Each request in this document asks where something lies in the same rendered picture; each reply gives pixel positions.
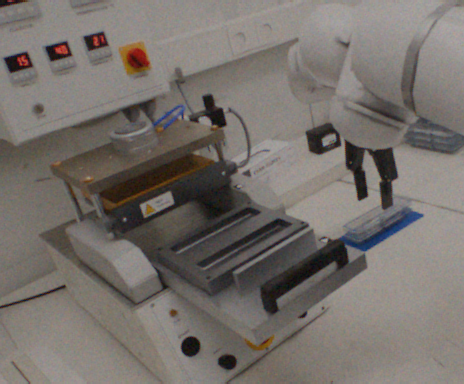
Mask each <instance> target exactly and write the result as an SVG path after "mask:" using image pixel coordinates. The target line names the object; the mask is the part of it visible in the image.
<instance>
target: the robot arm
mask: <svg viewBox="0 0 464 384"><path fill-rule="evenodd" d="M287 61H288V68H287V82H288V86H289V88H290V90H291V92H292V96H293V97H294V98H295V99H297V100H298V101H300V102H301V103H303V104H304V105H307V104H312V103H317V102H322V101H327V100H332V103H331V109H330V116H329V117H330V119H331V122H332V124H333V127H334V128H335V129H336V130H337V131H338V133H339V134H340V135H341V136H342V137H343V138H344V142H345V164H346V170H350V171H351V173H352V174H353V177H354V183H355V187H356V193H357V200H358V201H361V200H363V199H365V198H367V197H368V190H367V183H366V176H365V171H364V170H363V168H362V165H363V160H364V153H365V149H366V150H367V151H368V154H369V155H371V156H372V159H373V162H374V165H375V167H376V169H377V172H378V174H379V177H380V179H381V181H380V182H379V191H380V199H381V207H382V210H386V209H387V208H389V207H391V206H393V201H392V183H391V182H393V181H395V180H396V179H399V174H398V170H397V164H396V160H395V155H394V151H393V146H394V145H397V144H399V142H400V141H401V139H402V137H403V136H404V134H405V133H406V131H407V129H408V128H409V124H410V122H411V120H412V119H413V117H414V115H415V114H416V115H418V116H420V117H422V118H424V119H427V120H429V121H431V122H434V123H436V124H438V125H440V126H442V127H446V128H448V129H450V130H452V131H454V132H457V133H459V134H461V135H463V136H464V7H463V6H461V5H458V0H362V2H360V3H359V4H358V5H356V6H355V7H354V8H353V7H350V6H348V5H342V4H335V3H333V4H326V5H320V6H319V7H318V8H317V9H316V10H315V11H314V12H313V13H312V14H311V15H310V16H309V17H308V19H305V21H304V23H303V25H302V28H301V30H300V32H299V34H298V42H296V43H295V44H294V45H293V46H291V47H290V48H289V52H288V57H287ZM373 149H375V150H373ZM350 163H351V164H350ZM385 176H386V177H385Z"/></svg>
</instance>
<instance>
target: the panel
mask: <svg viewBox="0 0 464 384"><path fill-rule="evenodd" d="M146 305H147V307H148V308H149V310H150V312H151V314H152V316H153V319H154V320H155V322H156V324H157V326H158V328H159V329H160V331H161V333H162V335H163V337H164V338H165V340H166V342H167V344H168V346H169V348H170V349H171V351H172V353H173V355H174V357H175V358H176V360H177V362H178V364H179V366H180V368H181V369H182V371H183V373H184V376H185V378H186V379H187V381H188V383H189V384H223V383H225V382H226V381H228V380H229V379H230V378H232V377H233V376H234V375H237V374H238V373H240V372H241V371H242V370H244V369H245V368H247V367H248V366H249V365H251V364H252V363H254V362H255V361H256V360H258V359H259V358H260V357H262V356H263V355H265V354H266V353H267V351H269V350H270V349H272V348H273V347H274V346H276V345H277V344H278V343H280V342H281V341H283V340H284V339H285V338H287V337H288V336H290V335H291V334H292V333H294V332H296V331H298V330H299V329H300V328H302V327H303V326H304V325H306V324H307V323H309V322H310V321H311V320H313V319H314V318H316V317H317V316H318V315H320V314H321V313H322V312H324V311H325V310H327V308H326V306H325V304H324V302H323V301H321V302H320V303H318V304H317V305H315V306H314V307H313V308H311V309H310V310H308V314H307V316H306V317H305V318H303V319H296V320H294V321H292V322H290V323H289V324H287V325H286V326H285V327H283V328H282V329H280V330H279V331H278V332H276V333H275V334H273V335H272V336H270V338H269V340H268V341H267V342H266V343H264V344H259V345H258V346H257V345H255V344H254V343H252V342H251V341H249V340H248V339H246V338H245V337H243V336H242V335H240V334H239V333H237V332H236V331H234V330H233V329H232V328H230V327H229V326H227V325H226V324H224V323H223V322H221V321H220V320H217V319H216V318H214V317H213V316H211V315H210V314H208V313H207V312H205V311H204V310H203V309H201V308H198V307H197V306H196V305H195V304H194V303H192V302H191V301H189V300H188V299H186V298H185V297H183V296H182V295H180V294H179V293H177V292H176V291H175V290H171V291H169V292H168V293H165V294H163V295H161V296H160V297H158V298H156V299H154V300H153V301H151V302H149V303H147V304H146ZM190 338H193V339H196V340H198V342H199V343H200V349H199V351H198V353H196V354H195V355H188V354H186V353H185V351H184V349H183V346H184V343H185V341H186V340H188V339H190ZM222 355H233V356H235V357H236V359H237V365H236V367H235V368H234V369H231V370H226V369H223V368H221V366H219V365H218V358H219V357H221V356H222Z"/></svg>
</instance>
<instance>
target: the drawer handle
mask: <svg viewBox="0 0 464 384"><path fill-rule="evenodd" d="M334 261H336V262H337V263H339V264H342V265H346V264H347V263H349V258H348V252H347V247H345V242H344V241H343V240H341V239H338V238H337V239H334V240H333V241H331V242H329V243H328V244H326V245H325V246H323V247H322V248H320V249H318V250H317V251H315V252H314V253H312V254H310V255H309V256H307V257H306V258H304V259H303V260H301V261H299V262H298V263H296V264H295V265H293V266H292V267H290V268H288V269H286V270H284V271H283V272H281V273H280V274H278V275H276V276H275V277H273V278H272V279H270V280H268V282H267V283H265V284H264V285H262V286H261V287H260V293H261V294H260V297H261V301H262V304H263V308H264V310H265V311H267V312H269V313H270V314H274V313H276V312H277V311H278V307H277V303H276V300H277V299H279V298H280V297H282V296H283V295H285V294H286V293H288V292H290V291H292V290H293V289H295V288H296V287H298V286H299V284H301V283H303V282H304V281H306V280H307V279H309V278H310V277H312V276H313V275H315V274H316V273H318V272H319V271H321V270H322V269H324V268H325V267H327V266H328V265H330V264H331V263H333V262H334Z"/></svg>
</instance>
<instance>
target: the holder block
mask: <svg viewBox="0 0 464 384"><path fill-rule="evenodd" d="M308 227H310V225H309V222H306V221H303V220H301V219H298V218H295V217H293V216H290V215H287V214H283V213H281V212H278V211H275V210H273V209H270V208H267V207H265V206H262V205H259V204H256V203H254V202H251V201H249V202H247V203H245V204H243V205H241V206H239V207H237V208H235V209H233V210H231V211H229V212H228V213H226V214H224V215H222V216H220V217H218V218H216V219H214V220H212V221H210V222H208V223H206V224H203V225H202V226H200V227H198V228H196V229H194V230H192V231H190V232H188V233H186V234H184V235H182V236H180V237H179V238H177V239H175V240H173V241H171V242H169V243H167V244H165V245H163V246H161V247H158V248H156V249H155V250H154V252H155V255H156V257H157V261H158V263H159V264H161V265H163V266H165V267H166V268H168V269H170V270H171V271H173V272H174V273H176V274H177V275H179V276H181V277H182V278H184V279H185V280H187V281H189V282H190V283H192V284H193V285H195V286H196V287H198V288H200V289H201V290H203V291H204V292H206V293H208V294H209V295H211V296H213V295H215V294H217V293H218V292H220V291H222V290H223V289H225V288H227V287H228V286H230V285H231V284H233V283H235V280H234V277H233V271H235V270H236V269H238V268H240V267H241V266H243V265H245V264H246V263H248V262H250V261H252V260H253V259H255V258H257V257H258V256H260V255H262V254H263V253H265V252H267V251H268V250H270V249H272V248H273V247H275V246H277V245H278V244H280V243H282V242H283V241H286V240H288V239H289V238H291V237H293V236H294V235H296V234H298V233H299V232H301V231H303V230H305V229H306V228H308Z"/></svg>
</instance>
